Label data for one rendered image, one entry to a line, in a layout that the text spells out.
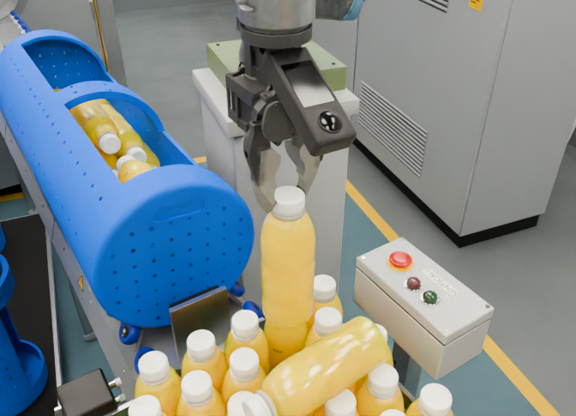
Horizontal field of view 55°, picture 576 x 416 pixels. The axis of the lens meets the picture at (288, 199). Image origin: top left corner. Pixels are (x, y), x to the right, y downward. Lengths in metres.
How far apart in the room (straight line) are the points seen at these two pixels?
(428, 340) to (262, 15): 0.53
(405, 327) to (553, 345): 1.60
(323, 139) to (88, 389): 0.56
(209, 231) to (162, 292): 0.13
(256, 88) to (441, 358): 0.48
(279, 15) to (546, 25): 1.92
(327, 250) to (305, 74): 1.03
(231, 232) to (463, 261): 1.87
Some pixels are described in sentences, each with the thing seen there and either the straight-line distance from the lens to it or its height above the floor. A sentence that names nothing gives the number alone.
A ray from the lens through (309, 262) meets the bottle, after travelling 0.68.
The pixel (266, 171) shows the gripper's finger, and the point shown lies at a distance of 0.60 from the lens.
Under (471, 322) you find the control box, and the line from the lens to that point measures 0.85.
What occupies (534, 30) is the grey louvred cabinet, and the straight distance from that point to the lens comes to 2.36.
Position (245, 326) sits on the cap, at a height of 1.09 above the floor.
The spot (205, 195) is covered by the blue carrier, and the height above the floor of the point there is 1.20.
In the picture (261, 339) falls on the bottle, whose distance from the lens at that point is 0.84.
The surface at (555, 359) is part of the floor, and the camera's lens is 2.41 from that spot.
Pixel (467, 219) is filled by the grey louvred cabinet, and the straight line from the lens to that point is 2.66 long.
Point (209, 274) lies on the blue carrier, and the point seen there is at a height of 1.04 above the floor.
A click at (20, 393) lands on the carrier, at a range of 1.99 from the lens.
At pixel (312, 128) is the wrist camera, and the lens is 0.52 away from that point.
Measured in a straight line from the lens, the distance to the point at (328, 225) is 1.49.
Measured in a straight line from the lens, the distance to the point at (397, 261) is 0.90.
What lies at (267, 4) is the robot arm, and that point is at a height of 1.55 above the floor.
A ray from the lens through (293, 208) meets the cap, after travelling 0.63.
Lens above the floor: 1.70
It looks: 35 degrees down
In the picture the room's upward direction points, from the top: straight up
